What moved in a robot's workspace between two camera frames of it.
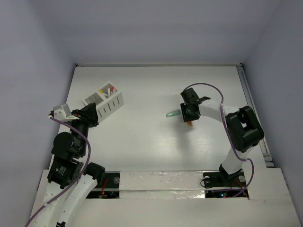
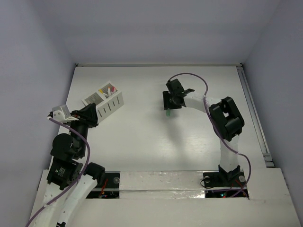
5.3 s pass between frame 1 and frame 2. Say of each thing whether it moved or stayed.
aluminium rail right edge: stayed
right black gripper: moved
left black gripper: stayed
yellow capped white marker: stayed
